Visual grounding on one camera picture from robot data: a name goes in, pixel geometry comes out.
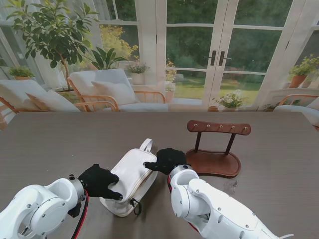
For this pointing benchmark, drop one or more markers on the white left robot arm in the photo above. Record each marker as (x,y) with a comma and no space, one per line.
(35,209)

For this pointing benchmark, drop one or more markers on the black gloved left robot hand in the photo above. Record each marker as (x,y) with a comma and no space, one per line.
(99,181)

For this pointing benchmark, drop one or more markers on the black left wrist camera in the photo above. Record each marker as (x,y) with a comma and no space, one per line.
(74,211)

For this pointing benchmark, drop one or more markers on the printed sunroom backdrop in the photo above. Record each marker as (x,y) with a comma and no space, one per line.
(189,49)

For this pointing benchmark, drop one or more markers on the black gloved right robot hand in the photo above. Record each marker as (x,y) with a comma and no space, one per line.
(169,160)

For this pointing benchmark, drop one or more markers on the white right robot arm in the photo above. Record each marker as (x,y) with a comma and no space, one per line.
(211,206)

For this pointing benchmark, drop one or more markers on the white zip pouch bag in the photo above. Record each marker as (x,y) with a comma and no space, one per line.
(132,171)

